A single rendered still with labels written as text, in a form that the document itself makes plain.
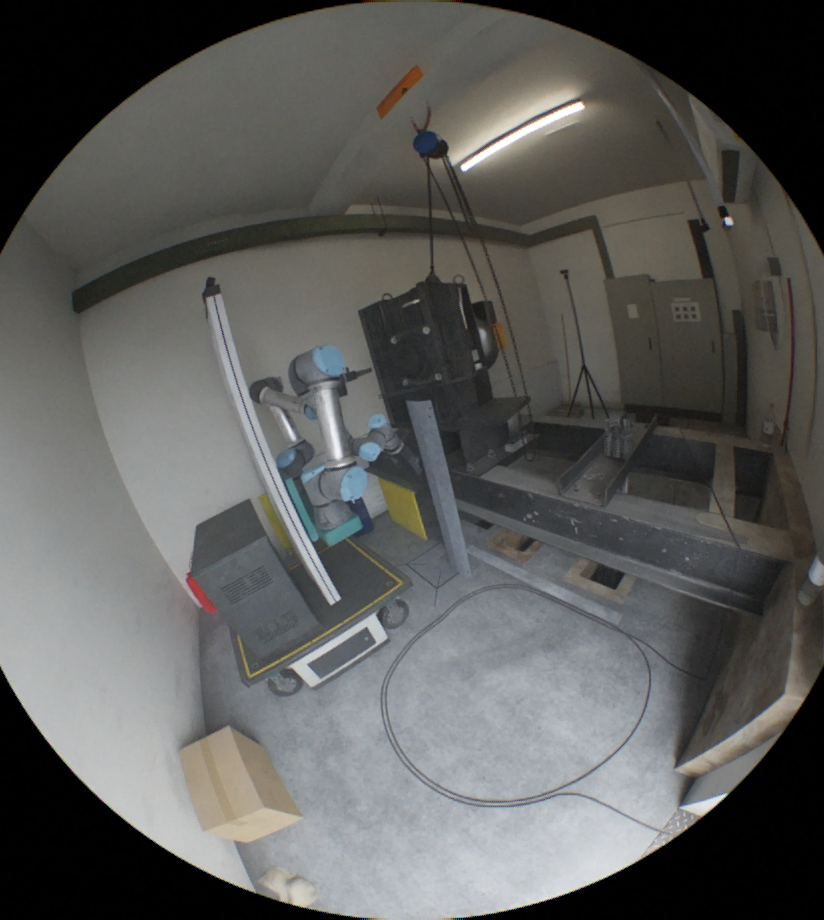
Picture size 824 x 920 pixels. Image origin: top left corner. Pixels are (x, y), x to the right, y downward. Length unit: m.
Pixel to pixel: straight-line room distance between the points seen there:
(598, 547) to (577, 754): 0.83
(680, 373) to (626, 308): 1.00
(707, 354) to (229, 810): 4.81
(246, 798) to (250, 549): 0.97
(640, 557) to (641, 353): 3.16
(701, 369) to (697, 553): 3.06
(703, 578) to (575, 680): 0.64
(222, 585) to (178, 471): 1.32
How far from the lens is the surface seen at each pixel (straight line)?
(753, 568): 1.21
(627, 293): 4.10
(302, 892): 1.50
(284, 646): 1.43
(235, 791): 1.36
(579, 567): 1.83
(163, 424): 2.37
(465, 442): 1.51
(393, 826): 1.35
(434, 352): 1.47
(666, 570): 1.26
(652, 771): 1.38
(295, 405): 1.46
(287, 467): 1.59
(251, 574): 1.21
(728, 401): 4.11
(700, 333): 3.99
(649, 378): 4.14
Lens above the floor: 1.28
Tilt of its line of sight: 20 degrees down
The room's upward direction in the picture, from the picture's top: 16 degrees counter-clockwise
